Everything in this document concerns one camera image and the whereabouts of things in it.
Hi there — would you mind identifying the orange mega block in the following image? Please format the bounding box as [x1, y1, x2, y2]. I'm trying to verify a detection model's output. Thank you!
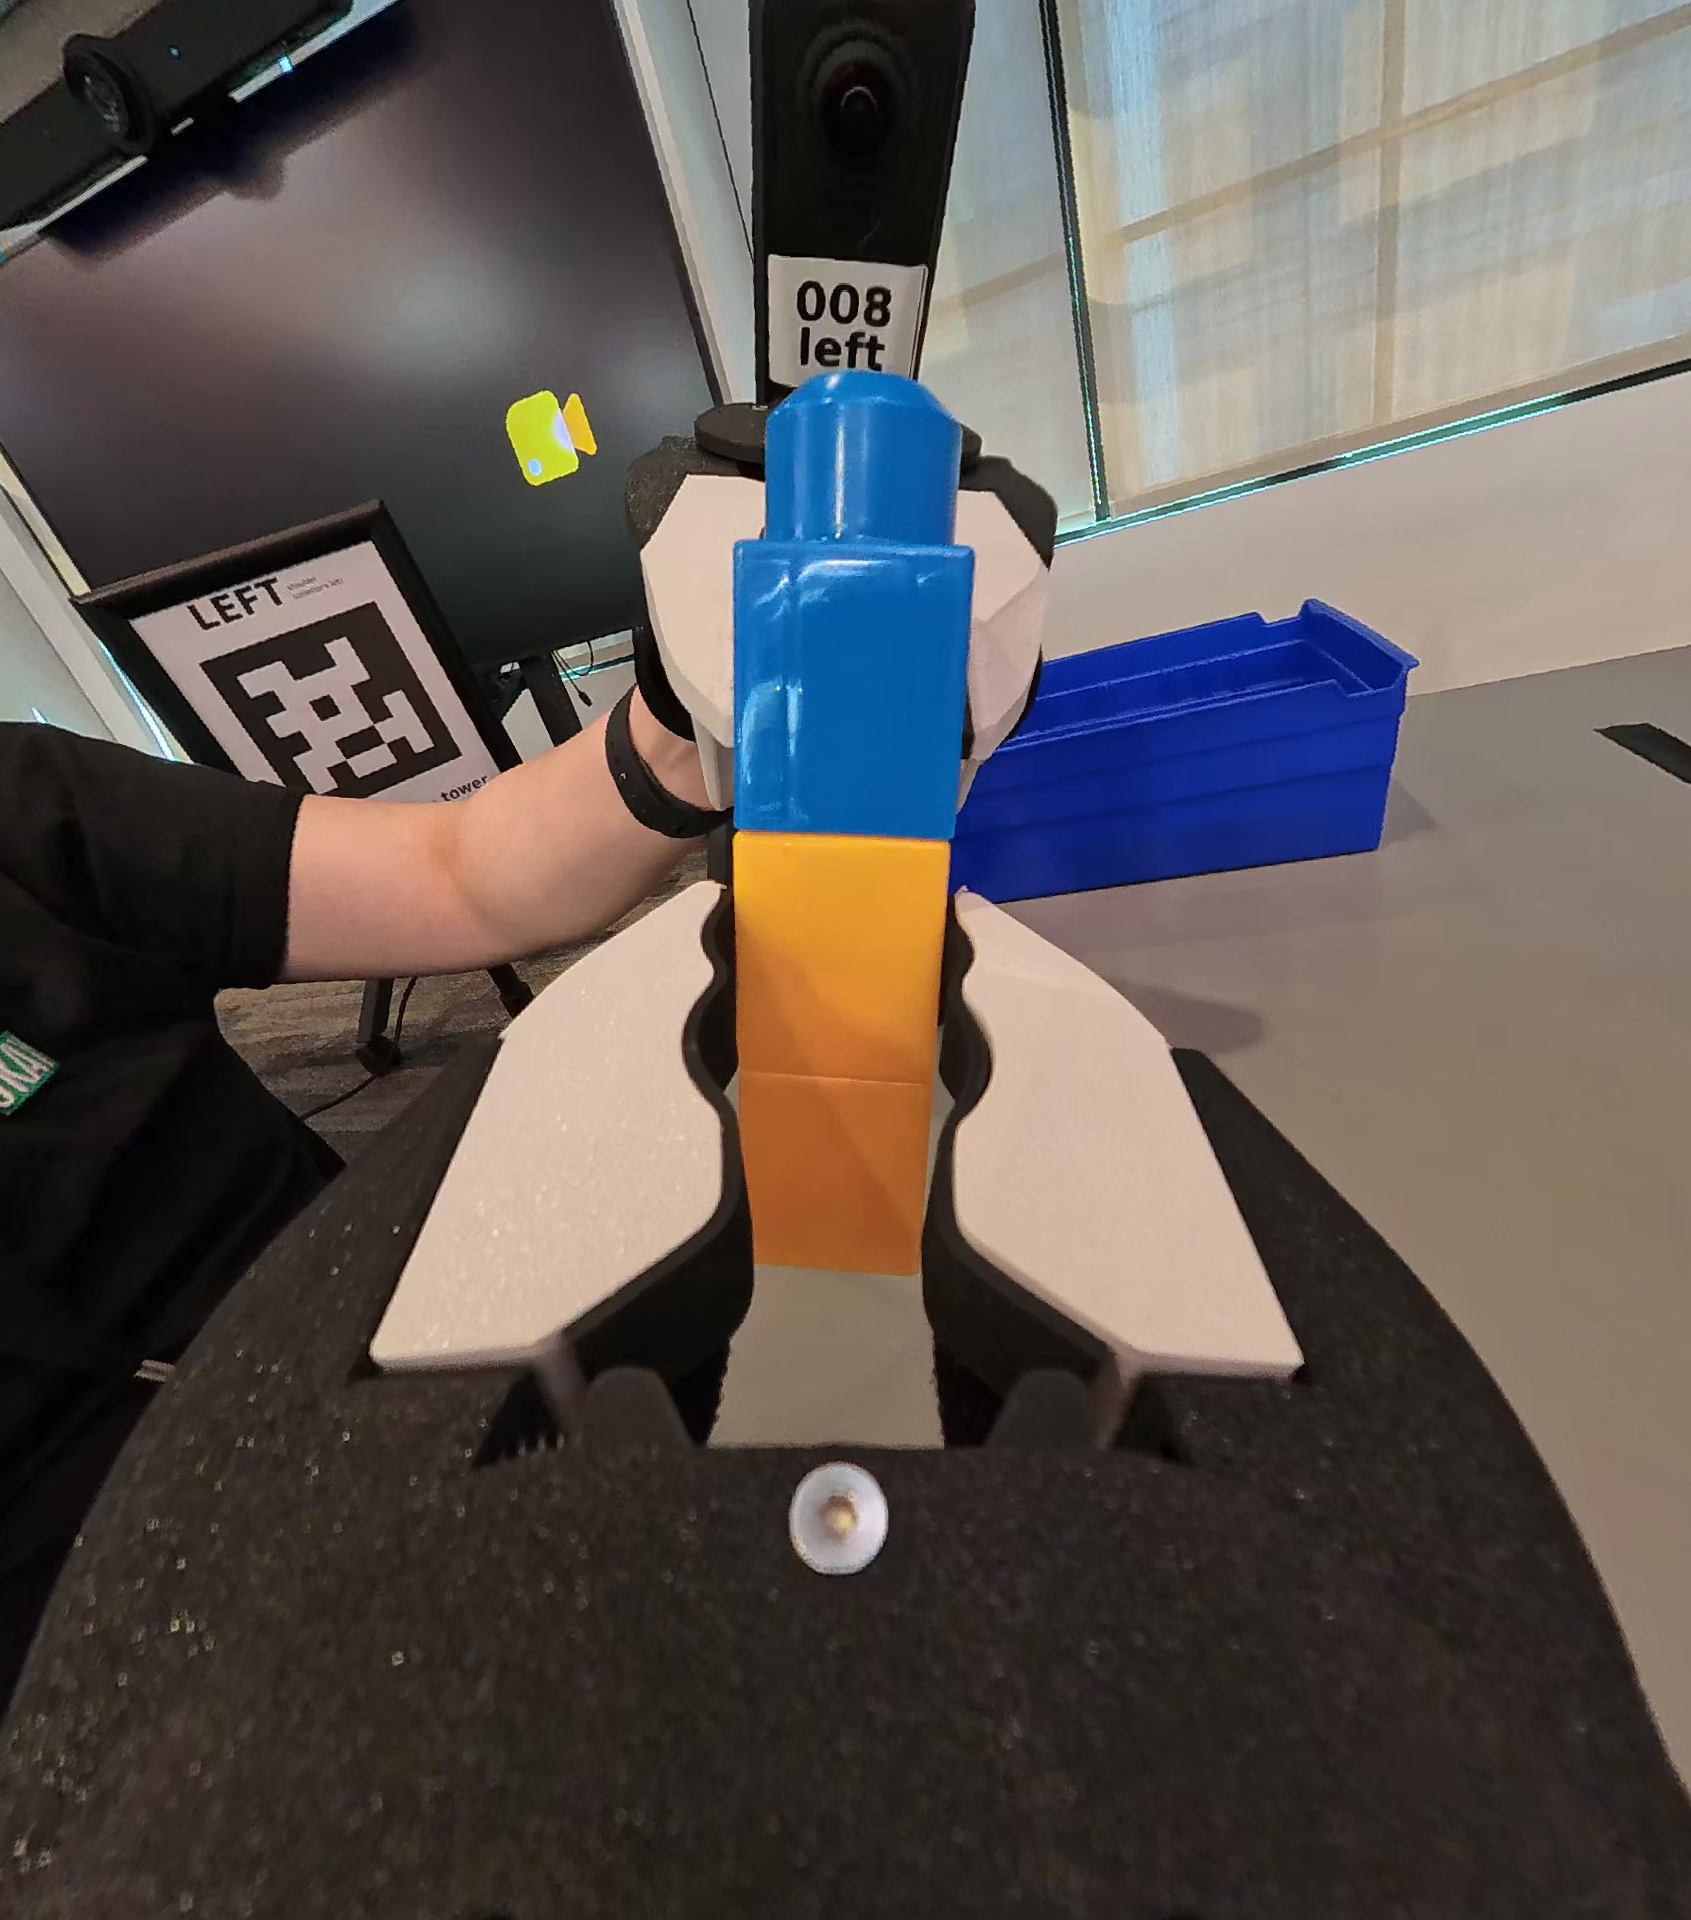
[735, 832, 958, 1083]
[738, 1067, 931, 1273]

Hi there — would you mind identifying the blue mega block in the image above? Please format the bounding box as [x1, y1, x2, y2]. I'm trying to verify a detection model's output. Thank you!
[735, 372, 976, 839]

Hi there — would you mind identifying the black monitor stand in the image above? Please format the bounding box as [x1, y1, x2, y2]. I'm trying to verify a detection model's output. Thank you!
[488, 635, 640, 745]

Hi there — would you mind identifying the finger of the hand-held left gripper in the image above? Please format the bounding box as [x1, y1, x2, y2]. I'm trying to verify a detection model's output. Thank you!
[958, 498, 1054, 769]
[640, 477, 771, 813]

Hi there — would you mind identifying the large window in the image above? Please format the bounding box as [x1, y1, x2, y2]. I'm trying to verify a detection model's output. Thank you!
[922, 0, 1691, 541]

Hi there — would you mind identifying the blue plastic bin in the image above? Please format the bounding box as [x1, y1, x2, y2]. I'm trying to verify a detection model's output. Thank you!
[950, 595, 1417, 902]

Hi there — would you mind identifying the person's left forearm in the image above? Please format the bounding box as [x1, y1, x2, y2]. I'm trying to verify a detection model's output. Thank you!
[284, 702, 720, 985]

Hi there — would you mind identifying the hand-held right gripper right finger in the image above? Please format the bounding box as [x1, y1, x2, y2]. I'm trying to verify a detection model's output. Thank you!
[922, 890, 1307, 1427]

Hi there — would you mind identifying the large black monitor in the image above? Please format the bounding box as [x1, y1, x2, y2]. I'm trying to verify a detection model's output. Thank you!
[0, 0, 720, 674]

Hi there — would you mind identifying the marker sign board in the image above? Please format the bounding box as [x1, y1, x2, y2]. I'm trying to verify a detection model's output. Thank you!
[73, 503, 592, 1074]

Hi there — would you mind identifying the black wrist band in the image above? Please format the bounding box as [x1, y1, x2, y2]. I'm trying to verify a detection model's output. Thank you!
[603, 695, 728, 839]

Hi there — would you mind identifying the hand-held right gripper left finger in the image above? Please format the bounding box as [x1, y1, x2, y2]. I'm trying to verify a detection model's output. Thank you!
[370, 884, 759, 1427]

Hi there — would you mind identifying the black video bar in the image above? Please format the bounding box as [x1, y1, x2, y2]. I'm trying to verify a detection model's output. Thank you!
[0, 0, 352, 230]

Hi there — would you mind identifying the person's black clothing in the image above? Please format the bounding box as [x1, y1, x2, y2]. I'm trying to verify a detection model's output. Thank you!
[0, 720, 345, 1891]

